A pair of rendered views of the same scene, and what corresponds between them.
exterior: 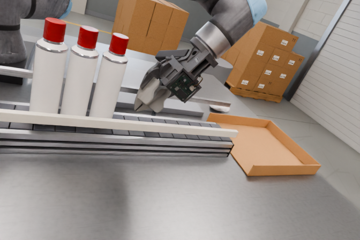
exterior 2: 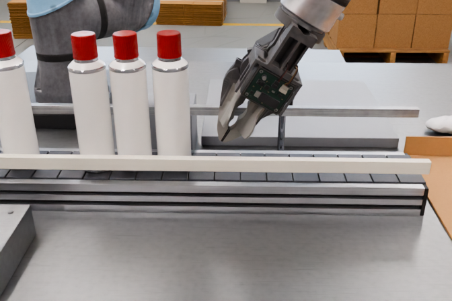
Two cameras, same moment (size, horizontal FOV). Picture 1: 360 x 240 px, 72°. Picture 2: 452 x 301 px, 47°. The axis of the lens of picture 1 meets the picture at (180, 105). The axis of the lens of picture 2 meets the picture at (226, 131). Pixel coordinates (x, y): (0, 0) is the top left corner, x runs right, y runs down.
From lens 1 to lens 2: 0.31 m
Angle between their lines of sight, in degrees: 30
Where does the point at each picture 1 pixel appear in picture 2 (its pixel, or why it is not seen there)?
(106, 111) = (173, 145)
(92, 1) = not seen: outside the picture
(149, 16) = not seen: outside the picture
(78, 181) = (133, 244)
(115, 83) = (175, 102)
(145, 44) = (379, 30)
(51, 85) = (92, 117)
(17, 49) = not seen: hidden behind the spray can
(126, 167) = (209, 230)
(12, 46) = not seen: hidden behind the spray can
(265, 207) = not seen: outside the picture
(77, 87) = (124, 115)
